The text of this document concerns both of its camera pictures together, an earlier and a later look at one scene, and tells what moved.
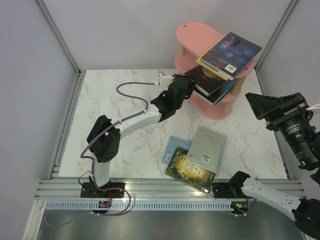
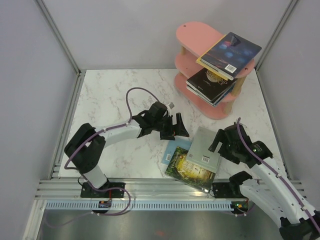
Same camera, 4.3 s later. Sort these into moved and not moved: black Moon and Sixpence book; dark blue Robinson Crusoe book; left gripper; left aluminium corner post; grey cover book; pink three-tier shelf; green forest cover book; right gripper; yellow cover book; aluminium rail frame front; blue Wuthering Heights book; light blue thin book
Moved: left gripper; right gripper; blue Wuthering Heights book; black Moon and Sixpence book
Not moved: light blue thin book; aluminium rail frame front; grey cover book; pink three-tier shelf; green forest cover book; left aluminium corner post; dark blue Robinson Crusoe book; yellow cover book
